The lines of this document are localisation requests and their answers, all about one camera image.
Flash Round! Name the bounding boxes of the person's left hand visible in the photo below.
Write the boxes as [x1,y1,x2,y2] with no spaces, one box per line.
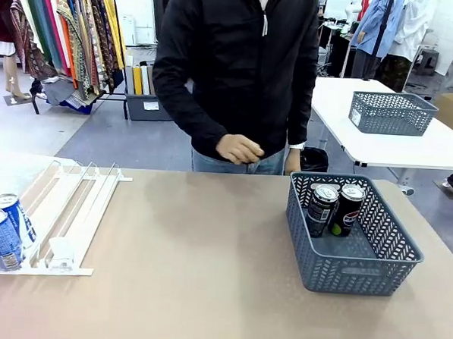
[283,148,304,177]

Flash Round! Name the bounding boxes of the person's right hand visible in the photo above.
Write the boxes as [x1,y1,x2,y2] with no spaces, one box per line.
[215,132,267,167]

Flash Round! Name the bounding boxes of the black Pepsi can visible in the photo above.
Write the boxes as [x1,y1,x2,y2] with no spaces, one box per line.
[328,183,367,240]
[304,183,341,240]

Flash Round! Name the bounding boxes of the grey plastic lattice basket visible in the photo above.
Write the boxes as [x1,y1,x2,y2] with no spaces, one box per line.
[348,89,441,138]
[281,170,429,300]

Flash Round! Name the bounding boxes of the blue Pepsi can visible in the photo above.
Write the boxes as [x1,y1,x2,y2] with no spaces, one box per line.
[0,192,40,250]
[0,208,27,274]

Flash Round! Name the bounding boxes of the person's left forearm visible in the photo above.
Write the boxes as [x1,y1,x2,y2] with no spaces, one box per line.
[285,93,313,149]

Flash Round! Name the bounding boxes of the person's right forearm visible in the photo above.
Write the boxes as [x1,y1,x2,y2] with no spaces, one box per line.
[147,58,234,164]

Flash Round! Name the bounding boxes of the white dispenser pusher block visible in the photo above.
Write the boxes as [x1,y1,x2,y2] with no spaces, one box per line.
[46,235,81,272]

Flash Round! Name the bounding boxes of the person's blue jeans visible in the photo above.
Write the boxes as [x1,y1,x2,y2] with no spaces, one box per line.
[189,140,290,177]

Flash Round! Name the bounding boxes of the person in black jacket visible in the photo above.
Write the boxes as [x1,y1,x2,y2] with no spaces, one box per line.
[147,0,323,169]

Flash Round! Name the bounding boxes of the grey storage bin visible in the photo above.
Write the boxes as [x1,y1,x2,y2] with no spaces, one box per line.
[124,93,174,124]

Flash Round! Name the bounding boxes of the white side table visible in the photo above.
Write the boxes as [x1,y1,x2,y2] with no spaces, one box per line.
[307,75,453,190]

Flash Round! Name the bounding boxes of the white roll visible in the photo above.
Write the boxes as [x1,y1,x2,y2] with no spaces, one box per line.
[138,60,153,96]

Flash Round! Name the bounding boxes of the yellow roll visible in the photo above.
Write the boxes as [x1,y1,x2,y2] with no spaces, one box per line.
[131,65,145,96]

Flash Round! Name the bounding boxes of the grey roll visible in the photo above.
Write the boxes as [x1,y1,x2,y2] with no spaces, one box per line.
[123,65,136,96]

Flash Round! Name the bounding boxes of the brown patterned skirt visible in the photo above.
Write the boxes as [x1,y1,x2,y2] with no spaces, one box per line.
[374,54,413,93]

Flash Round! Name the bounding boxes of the black tripod pole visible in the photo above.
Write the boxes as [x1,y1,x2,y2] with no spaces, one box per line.
[361,0,397,84]

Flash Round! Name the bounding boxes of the blue shirt on mannequin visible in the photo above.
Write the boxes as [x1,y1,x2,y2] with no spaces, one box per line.
[349,0,406,60]

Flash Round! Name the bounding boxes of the white air purifier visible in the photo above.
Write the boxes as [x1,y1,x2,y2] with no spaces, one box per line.
[120,14,139,47]

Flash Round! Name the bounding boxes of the blue cloth pile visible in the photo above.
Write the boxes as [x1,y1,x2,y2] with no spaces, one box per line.
[59,91,97,115]

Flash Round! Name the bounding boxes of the black stool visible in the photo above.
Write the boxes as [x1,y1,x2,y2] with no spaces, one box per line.
[412,47,441,77]

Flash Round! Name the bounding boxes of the yellow hanging garment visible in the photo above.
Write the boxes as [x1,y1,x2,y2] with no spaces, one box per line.
[94,0,129,71]

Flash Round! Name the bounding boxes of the dark patterned hanging garment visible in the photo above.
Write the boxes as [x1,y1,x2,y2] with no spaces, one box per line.
[69,0,119,93]

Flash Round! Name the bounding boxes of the white coat on mannequin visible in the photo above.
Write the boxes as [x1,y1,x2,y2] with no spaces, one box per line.
[387,0,438,65]

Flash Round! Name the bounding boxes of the beige patterned hanging garment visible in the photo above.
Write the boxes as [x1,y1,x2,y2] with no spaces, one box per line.
[50,0,96,96]

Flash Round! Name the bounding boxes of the grey cloth pile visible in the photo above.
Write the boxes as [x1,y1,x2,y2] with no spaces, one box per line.
[41,76,85,108]

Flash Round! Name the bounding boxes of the orange hanging garment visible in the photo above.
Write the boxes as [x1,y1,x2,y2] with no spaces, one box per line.
[55,14,84,89]

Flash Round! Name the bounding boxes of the pink hanging garment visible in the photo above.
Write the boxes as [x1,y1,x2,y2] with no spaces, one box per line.
[36,0,75,77]

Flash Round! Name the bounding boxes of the teal hanging garment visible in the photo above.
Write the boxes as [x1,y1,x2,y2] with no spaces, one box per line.
[26,0,68,71]

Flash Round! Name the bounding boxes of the brown patterned dress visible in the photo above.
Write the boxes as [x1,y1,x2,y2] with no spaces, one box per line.
[5,0,62,82]

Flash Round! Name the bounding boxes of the mannequin legs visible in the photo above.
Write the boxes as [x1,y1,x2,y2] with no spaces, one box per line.
[1,51,35,102]

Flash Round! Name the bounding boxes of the green hanging garment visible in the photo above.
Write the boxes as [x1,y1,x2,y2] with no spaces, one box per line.
[19,0,56,61]

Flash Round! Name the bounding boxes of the black clothes rack frame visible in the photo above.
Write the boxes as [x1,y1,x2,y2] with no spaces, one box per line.
[95,0,136,121]

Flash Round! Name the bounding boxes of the white wire can dispenser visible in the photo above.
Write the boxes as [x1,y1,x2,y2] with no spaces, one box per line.
[0,156,135,283]

